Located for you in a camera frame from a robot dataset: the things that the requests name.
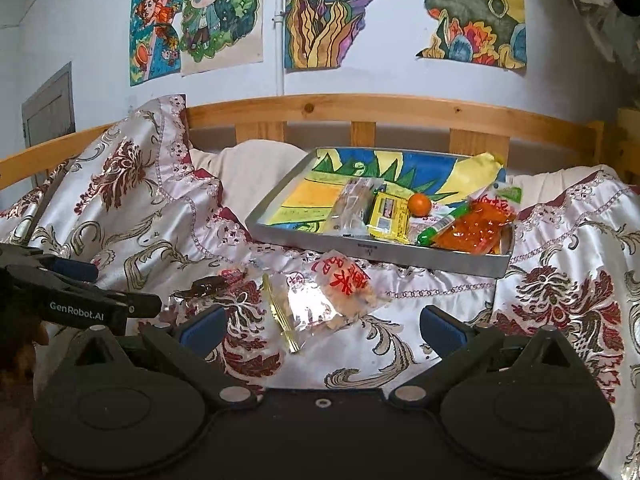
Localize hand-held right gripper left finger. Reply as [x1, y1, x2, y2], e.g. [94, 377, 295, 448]
[62, 305, 263, 406]

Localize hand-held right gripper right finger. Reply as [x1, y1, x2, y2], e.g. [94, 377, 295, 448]
[390, 304, 581, 406]

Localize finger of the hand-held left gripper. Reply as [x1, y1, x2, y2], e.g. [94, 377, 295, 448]
[20, 252, 100, 285]
[65, 282, 164, 320]

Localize dark brown snack packet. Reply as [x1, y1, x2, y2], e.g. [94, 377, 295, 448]
[172, 269, 251, 301]

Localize gold foil snack packet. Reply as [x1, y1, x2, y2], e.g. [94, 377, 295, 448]
[261, 274, 304, 355]

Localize grey metal tray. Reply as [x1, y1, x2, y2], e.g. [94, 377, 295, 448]
[245, 146, 516, 278]

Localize green stick snack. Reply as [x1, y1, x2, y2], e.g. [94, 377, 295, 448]
[416, 203, 473, 247]

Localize orange chili snack bag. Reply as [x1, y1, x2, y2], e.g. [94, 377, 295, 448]
[432, 184, 523, 255]

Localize clear rice cracker bag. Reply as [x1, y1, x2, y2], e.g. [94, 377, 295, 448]
[282, 249, 393, 333]

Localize green and yellow snack packet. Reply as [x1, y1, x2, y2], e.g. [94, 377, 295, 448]
[366, 191, 412, 243]

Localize clear bread packet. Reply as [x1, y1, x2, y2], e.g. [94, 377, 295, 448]
[322, 176, 386, 236]

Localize white packet with green print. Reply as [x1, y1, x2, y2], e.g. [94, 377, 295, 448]
[409, 202, 453, 235]

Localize grey panel door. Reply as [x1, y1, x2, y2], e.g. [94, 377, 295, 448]
[21, 61, 77, 150]

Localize orange-haired figure wall poster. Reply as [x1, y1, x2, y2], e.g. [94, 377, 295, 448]
[129, 0, 183, 87]

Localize white wall pipe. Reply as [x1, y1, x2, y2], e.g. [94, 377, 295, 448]
[272, 0, 287, 97]

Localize blond figure wall poster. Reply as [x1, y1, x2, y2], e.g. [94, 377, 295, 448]
[177, 0, 265, 77]

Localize landscape wall poster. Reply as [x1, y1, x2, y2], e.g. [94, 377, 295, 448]
[401, 0, 529, 77]

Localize abstract flame wall poster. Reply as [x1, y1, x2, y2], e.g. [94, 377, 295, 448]
[284, 0, 403, 75]

